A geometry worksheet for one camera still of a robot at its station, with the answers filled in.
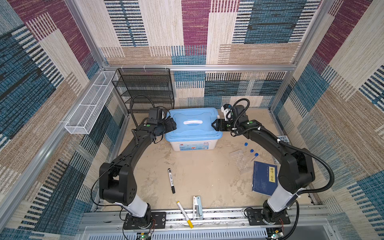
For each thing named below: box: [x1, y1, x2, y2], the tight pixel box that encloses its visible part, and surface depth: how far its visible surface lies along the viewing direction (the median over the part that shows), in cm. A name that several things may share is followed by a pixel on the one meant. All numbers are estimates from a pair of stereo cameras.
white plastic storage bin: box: [169, 139, 219, 151], surface depth 93 cm
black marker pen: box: [167, 168, 176, 194], surface depth 87 cm
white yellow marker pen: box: [176, 201, 194, 229], surface depth 75 cm
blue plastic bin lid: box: [165, 107, 223, 140], surface depth 91 cm
